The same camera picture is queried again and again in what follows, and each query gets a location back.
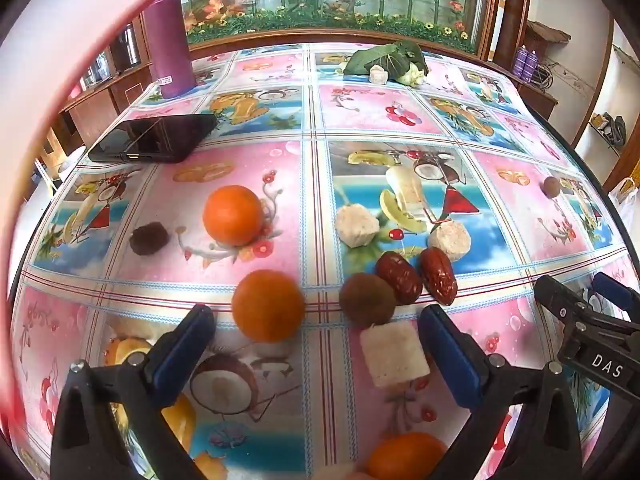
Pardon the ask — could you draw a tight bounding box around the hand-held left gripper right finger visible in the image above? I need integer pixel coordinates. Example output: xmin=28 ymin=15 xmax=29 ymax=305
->
xmin=419 ymin=304 xmax=583 ymax=480

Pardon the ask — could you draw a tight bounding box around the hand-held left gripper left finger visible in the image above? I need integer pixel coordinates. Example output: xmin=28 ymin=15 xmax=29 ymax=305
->
xmin=50 ymin=304 xmax=217 ymax=480

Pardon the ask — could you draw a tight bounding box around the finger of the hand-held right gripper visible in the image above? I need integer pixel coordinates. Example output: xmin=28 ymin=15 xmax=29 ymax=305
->
xmin=534 ymin=275 xmax=603 ymax=333
xmin=592 ymin=272 xmax=640 ymax=312

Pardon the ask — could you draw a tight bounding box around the beige cake piece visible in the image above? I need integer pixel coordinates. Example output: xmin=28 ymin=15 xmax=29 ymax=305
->
xmin=334 ymin=205 xmax=381 ymax=249
xmin=360 ymin=320 xmax=432 ymax=388
xmin=427 ymin=220 xmax=472 ymax=262

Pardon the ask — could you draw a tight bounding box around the red date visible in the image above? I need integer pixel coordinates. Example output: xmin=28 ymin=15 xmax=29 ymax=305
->
xmin=376 ymin=251 xmax=424 ymax=306
xmin=419 ymin=247 xmax=458 ymax=306

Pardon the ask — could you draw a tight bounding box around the orange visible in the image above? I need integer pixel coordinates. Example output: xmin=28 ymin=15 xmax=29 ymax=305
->
xmin=367 ymin=432 xmax=448 ymax=480
xmin=202 ymin=185 xmax=264 ymax=247
xmin=231 ymin=270 xmax=307 ymax=344

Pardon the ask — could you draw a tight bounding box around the white plastic bag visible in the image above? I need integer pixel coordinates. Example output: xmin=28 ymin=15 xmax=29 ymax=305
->
xmin=611 ymin=176 xmax=640 ymax=207

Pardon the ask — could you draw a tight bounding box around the dark dried date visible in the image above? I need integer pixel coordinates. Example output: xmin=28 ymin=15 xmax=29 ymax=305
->
xmin=129 ymin=221 xmax=168 ymax=256

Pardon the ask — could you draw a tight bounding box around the black smartphone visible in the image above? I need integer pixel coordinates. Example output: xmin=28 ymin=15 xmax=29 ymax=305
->
xmin=87 ymin=113 xmax=218 ymax=163

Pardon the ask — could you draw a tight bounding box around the wooden cabinet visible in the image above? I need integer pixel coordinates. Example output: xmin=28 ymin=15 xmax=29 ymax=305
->
xmin=60 ymin=10 xmax=156 ymax=156

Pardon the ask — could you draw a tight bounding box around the green leafy vegetable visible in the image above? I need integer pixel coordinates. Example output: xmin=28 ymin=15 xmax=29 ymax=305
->
xmin=344 ymin=42 xmax=430 ymax=83

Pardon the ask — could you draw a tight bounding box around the purple bottle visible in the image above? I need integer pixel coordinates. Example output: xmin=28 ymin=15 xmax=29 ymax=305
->
xmin=141 ymin=0 xmax=197 ymax=101

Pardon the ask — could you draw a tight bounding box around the glass aquarium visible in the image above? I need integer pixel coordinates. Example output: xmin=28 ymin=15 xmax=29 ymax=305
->
xmin=180 ymin=0 xmax=493 ymax=53

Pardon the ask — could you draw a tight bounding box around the wooden wall shelf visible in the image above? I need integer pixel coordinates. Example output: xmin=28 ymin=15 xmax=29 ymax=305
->
xmin=510 ymin=20 xmax=572 ymax=107

